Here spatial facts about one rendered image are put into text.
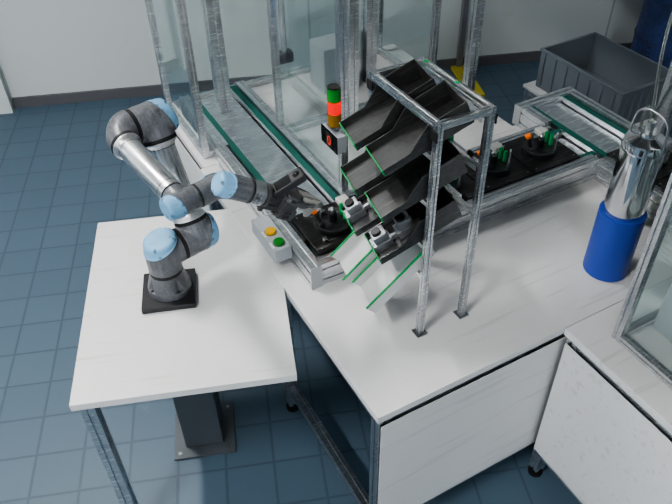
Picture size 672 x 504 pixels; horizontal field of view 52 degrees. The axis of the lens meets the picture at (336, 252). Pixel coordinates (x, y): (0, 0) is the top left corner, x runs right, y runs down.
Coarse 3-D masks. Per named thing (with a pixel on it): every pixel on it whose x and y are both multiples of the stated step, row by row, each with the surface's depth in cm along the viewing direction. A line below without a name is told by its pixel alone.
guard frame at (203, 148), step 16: (144, 0) 311; (176, 0) 265; (432, 16) 331; (432, 32) 336; (192, 48) 279; (432, 48) 340; (160, 64) 329; (192, 64) 283; (192, 80) 287; (256, 80) 361; (272, 80) 365; (192, 96) 293; (208, 96) 352
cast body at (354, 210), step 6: (348, 198) 220; (354, 198) 220; (348, 204) 218; (354, 204) 219; (360, 204) 222; (366, 204) 222; (348, 210) 219; (354, 210) 220; (360, 210) 220; (366, 210) 224; (348, 216) 221; (354, 216) 221; (360, 216) 222
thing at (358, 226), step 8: (376, 184) 225; (360, 200) 227; (344, 208) 227; (368, 216) 222; (376, 216) 220; (352, 224) 223; (360, 224) 221; (368, 224) 217; (376, 224) 218; (360, 232) 218
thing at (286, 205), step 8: (272, 192) 203; (288, 192) 208; (296, 192) 211; (272, 200) 207; (280, 200) 208; (288, 200) 207; (296, 200) 207; (264, 208) 210; (272, 208) 208; (280, 208) 208; (288, 208) 209; (296, 208) 211; (280, 216) 210; (288, 216) 211
